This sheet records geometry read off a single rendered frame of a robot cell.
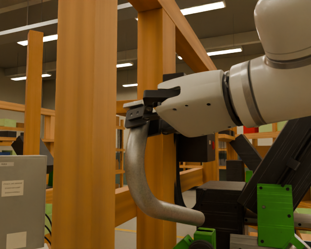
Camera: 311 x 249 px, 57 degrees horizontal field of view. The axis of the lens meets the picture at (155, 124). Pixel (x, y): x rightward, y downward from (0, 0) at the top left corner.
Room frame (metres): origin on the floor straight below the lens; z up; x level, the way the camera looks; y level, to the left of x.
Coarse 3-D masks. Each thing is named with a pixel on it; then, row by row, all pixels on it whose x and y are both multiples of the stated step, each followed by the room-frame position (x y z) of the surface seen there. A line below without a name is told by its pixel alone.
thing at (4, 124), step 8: (0, 120) 7.94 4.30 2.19; (8, 120) 8.02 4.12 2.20; (16, 120) 8.28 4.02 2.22; (0, 128) 7.70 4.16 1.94; (8, 128) 7.93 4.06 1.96; (16, 128) 8.17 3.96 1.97; (0, 144) 7.72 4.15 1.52; (8, 144) 7.95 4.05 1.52; (0, 152) 7.82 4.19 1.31; (8, 152) 8.07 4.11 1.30
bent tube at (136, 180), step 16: (144, 128) 0.45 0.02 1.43; (128, 144) 0.44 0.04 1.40; (144, 144) 0.44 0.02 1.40; (128, 160) 0.43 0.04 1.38; (128, 176) 0.43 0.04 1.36; (144, 176) 0.44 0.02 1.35; (144, 192) 0.44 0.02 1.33; (144, 208) 0.45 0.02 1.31; (160, 208) 0.47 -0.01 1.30; (176, 208) 0.51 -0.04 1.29; (192, 224) 0.57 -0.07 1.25
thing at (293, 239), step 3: (294, 237) 0.97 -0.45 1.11; (291, 240) 0.97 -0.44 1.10; (294, 240) 0.96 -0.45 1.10; (297, 240) 0.96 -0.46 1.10; (291, 243) 0.97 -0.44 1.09; (294, 243) 0.96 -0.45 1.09; (297, 243) 0.96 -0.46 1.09; (300, 243) 0.96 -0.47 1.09; (285, 246) 0.97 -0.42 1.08; (297, 246) 0.96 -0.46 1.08; (300, 246) 0.95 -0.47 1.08; (303, 246) 0.95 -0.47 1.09
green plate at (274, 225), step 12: (264, 192) 1.03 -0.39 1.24; (276, 192) 1.02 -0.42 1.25; (288, 192) 1.01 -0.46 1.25; (264, 204) 1.02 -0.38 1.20; (276, 204) 1.01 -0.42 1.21; (288, 204) 1.00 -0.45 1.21; (264, 216) 1.02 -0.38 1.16; (276, 216) 1.00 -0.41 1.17; (288, 216) 0.99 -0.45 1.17; (264, 228) 1.01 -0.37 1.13; (276, 228) 0.99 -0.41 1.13; (288, 228) 0.98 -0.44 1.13; (264, 240) 1.00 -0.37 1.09; (276, 240) 0.98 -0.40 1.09; (288, 240) 0.97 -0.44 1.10
